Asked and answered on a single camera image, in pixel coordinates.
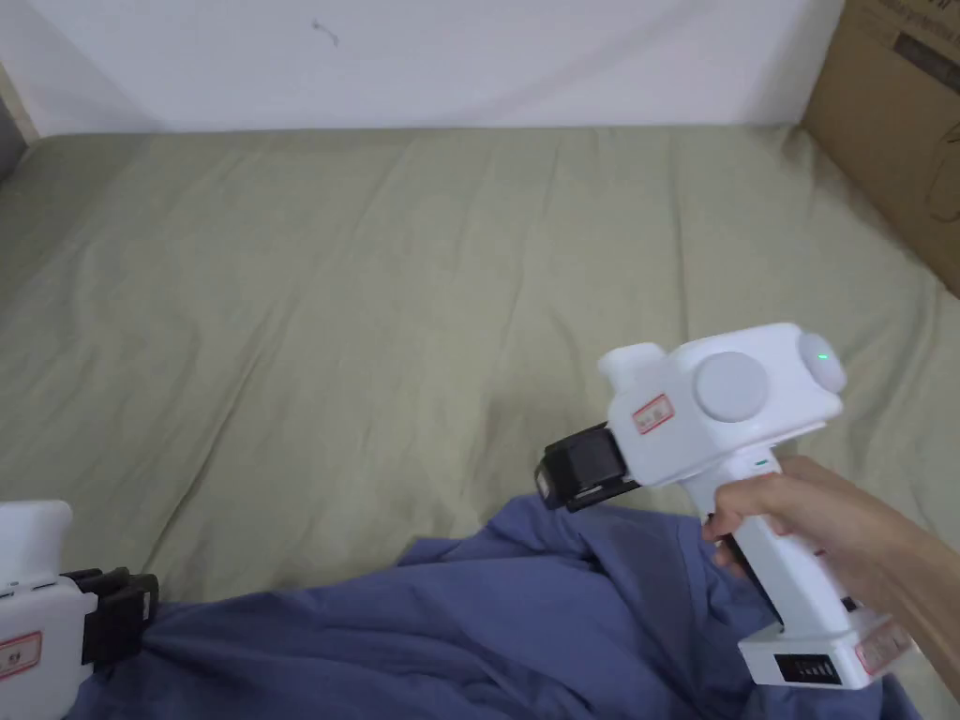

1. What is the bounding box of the bed with pale green sheet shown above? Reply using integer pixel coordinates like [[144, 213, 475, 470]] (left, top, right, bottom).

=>
[[0, 123, 960, 720]]

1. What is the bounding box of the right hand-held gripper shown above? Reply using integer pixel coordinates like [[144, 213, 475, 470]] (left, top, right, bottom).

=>
[[533, 322, 915, 689]]

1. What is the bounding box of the person's right forearm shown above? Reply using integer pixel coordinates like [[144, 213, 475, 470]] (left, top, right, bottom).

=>
[[839, 494, 960, 665]]

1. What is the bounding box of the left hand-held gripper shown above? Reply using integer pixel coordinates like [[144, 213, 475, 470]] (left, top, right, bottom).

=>
[[0, 501, 161, 720]]

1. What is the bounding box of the dark blue shirt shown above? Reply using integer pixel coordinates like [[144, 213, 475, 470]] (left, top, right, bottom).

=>
[[70, 490, 925, 720]]

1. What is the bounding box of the brown cardboard carton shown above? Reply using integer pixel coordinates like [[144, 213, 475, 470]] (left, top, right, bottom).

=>
[[801, 0, 960, 298]]

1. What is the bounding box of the person's right hand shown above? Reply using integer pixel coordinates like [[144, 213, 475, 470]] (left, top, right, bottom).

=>
[[702, 455, 875, 610]]

